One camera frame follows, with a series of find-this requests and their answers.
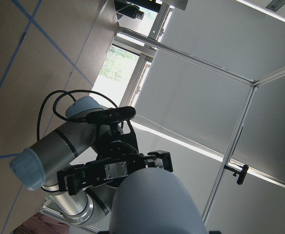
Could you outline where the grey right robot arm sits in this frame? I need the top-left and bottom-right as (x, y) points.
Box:
(10, 96), (173, 227)

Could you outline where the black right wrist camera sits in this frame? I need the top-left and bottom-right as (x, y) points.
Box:
(85, 106), (136, 125)

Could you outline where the black T-handle clamp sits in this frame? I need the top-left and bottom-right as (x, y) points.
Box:
(224, 164), (249, 185)

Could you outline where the black overhead camera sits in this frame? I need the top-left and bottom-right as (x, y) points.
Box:
(114, 0), (144, 20)

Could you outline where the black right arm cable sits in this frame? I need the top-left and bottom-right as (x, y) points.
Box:
(36, 89), (120, 144)

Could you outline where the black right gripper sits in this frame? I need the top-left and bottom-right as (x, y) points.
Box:
(57, 120), (173, 195)

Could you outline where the light blue plastic cup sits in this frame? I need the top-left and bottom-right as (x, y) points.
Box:
(109, 168), (207, 234)

